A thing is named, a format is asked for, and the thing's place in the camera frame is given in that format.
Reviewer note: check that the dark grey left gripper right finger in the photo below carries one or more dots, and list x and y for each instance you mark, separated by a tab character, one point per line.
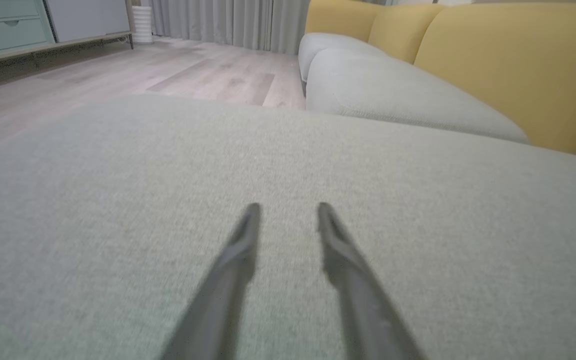
363	300

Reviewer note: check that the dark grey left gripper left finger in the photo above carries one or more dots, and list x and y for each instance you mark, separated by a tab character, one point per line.
228	280

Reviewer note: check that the large grey sofa seat cushion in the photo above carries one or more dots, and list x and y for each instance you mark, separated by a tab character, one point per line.
118	225

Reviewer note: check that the small grey sofa seat cushion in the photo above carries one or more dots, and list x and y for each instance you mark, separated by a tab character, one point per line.
328	47

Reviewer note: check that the grey pleated curtain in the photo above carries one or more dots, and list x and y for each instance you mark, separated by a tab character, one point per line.
228	20

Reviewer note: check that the large yellow sofa back cushion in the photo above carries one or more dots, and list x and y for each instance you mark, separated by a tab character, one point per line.
528	75

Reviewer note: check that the pale green TV cabinet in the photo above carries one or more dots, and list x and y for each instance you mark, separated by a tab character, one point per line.
13	30

